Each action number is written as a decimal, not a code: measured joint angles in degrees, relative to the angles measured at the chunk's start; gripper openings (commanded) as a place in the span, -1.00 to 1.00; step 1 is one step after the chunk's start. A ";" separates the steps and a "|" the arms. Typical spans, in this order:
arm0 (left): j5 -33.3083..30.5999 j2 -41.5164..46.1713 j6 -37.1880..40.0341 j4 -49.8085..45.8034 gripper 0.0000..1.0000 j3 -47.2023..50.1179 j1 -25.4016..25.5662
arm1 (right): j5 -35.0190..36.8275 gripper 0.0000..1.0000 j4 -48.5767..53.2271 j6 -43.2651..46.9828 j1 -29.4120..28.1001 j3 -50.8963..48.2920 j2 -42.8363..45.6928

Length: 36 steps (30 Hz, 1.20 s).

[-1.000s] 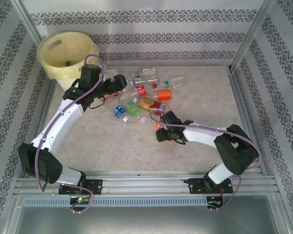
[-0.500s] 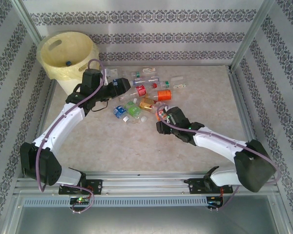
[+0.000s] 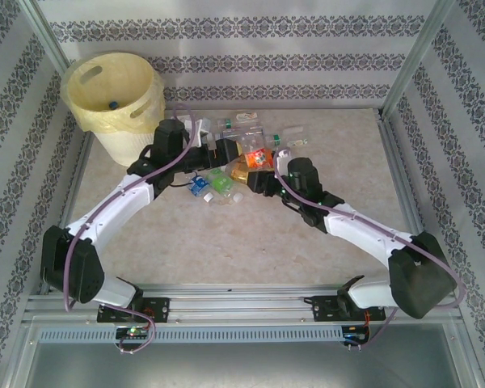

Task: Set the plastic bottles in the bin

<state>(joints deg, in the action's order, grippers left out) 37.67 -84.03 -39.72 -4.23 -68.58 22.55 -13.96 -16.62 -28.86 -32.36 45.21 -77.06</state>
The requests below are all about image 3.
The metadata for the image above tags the brown plastic bottle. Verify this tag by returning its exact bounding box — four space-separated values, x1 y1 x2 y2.
229 161 251 183

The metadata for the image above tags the green label plastic bottle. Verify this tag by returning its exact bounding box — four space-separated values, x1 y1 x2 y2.
208 167 244 204

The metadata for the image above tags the blue label plastic bottle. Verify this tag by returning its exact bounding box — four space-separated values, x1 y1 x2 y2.
187 171 216 204

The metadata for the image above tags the cream plastic bin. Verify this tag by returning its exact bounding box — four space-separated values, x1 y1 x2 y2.
62 51 167 167

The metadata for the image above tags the long clear plastic bottle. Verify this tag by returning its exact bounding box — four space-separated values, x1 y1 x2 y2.
221 124 268 141

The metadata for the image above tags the clear bottle green band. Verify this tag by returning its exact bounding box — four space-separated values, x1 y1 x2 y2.
209 116 234 134

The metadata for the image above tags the grey metal panel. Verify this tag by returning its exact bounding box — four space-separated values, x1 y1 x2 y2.
22 341 476 388

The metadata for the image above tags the circuit board green light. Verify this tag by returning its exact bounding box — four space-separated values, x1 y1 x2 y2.
115 326 151 340

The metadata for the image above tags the aluminium side rail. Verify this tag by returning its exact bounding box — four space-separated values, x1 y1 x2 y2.
40 131 94 296
377 108 429 243

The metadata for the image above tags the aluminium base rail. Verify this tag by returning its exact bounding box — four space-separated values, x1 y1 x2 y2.
27 285 462 324

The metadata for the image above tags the black right mount plate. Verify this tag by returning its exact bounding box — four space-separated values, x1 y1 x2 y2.
310 296 389 324

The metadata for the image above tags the black mount plate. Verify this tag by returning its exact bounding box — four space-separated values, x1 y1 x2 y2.
310 296 389 324
96 297 171 324

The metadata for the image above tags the grey slotted cable duct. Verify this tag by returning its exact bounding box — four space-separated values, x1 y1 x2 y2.
38 326 344 343

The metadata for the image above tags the black left mount plate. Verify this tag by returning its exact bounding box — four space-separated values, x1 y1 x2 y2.
96 297 171 324

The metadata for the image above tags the aluminium frame post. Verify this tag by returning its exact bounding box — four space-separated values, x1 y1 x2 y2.
379 0 460 122
22 0 76 76

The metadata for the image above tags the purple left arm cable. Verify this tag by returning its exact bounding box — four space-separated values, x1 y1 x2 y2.
63 103 199 357

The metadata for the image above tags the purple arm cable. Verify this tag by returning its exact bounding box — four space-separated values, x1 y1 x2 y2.
63 103 199 357
273 151 468 351

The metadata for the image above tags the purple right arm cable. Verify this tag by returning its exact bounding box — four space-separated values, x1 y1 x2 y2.
273 151 468 351

